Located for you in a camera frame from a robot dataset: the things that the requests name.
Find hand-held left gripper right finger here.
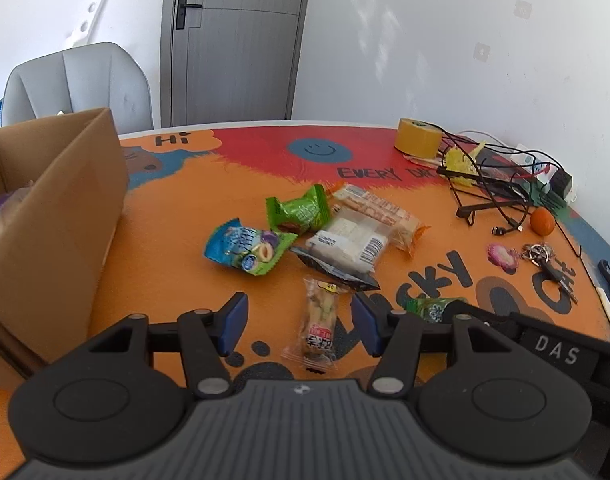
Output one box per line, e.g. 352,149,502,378
352,292,518,401

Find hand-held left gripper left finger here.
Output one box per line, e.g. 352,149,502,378
87,292,249,401

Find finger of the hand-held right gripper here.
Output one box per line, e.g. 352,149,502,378
442,300,516,333

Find clear packet with red label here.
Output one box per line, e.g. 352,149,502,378
281,277,340,375

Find clear packet with green label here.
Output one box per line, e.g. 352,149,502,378
406,297,468,323

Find black snack packet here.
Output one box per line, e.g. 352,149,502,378
290,246,380,292

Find blue fruit print snack packet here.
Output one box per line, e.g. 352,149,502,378
205,218,298,277

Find clear white cake packet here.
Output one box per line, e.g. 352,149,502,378
305,207,390,267

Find orange edged biscuit packet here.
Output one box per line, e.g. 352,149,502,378
331,183,430,258

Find bright green snack packet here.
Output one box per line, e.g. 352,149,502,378
266,184,332,235

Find brown cardboard box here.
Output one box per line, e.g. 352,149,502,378
0,107,130,391

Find pink charm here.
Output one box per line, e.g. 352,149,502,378
487,243,518,275

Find bunch of keys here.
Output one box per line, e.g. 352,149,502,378
522,242,580,305

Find small orange fruit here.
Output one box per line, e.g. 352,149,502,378
530,207,556,235

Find black power adapter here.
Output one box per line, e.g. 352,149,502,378
550,169,574,196

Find yellow plush toy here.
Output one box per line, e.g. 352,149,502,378
445,141,486,187

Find white power strip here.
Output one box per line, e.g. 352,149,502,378
515,145,556,176

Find yellow tape roll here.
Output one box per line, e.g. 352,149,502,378
395,117,443,157

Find grey door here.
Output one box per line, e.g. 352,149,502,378
160,0,316,128

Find grey upholstered chair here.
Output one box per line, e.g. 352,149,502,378
2,41,154,133

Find white foam board with holes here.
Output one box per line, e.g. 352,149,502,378
65,0,108,48

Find black usb cable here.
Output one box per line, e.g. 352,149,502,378
492,200,532,237

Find black wire stand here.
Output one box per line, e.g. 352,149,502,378
437,130,536,226

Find black door handle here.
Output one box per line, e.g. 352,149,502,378
176,0,203,30

